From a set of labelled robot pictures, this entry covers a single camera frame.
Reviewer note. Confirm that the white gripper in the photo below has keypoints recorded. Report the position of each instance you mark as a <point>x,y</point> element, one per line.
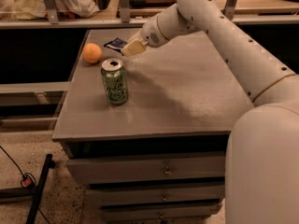
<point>150,34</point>

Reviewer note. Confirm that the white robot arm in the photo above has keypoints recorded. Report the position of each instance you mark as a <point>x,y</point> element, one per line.
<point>262,157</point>

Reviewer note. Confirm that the green soda can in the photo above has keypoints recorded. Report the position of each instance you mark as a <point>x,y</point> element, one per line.
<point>114,80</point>

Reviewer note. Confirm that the orange fruit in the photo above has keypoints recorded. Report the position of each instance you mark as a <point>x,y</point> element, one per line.
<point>92,53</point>

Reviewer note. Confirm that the white cloth on shelf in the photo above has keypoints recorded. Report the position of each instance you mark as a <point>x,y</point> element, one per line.
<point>25,10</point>

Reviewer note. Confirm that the grey drawer cabinet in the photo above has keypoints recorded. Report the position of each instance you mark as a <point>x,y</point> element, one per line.
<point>182,99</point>

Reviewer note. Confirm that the top grey drawer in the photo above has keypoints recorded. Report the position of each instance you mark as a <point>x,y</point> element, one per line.
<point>125,169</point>

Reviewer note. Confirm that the grey drawer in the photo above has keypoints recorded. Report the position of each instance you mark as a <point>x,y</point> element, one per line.
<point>160,211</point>
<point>125,169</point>
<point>156,194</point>

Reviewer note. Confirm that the black stand leg left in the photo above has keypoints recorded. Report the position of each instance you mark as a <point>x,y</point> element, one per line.
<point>37,195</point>

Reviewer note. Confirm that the middle grey drawer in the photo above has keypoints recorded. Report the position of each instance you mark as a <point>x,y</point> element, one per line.
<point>156,194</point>

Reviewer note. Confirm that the bottom grey drawer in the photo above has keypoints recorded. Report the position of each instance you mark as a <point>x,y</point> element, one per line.
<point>160,211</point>

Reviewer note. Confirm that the grey metal railing frame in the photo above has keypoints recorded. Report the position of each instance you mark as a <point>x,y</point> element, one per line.
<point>243,10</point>

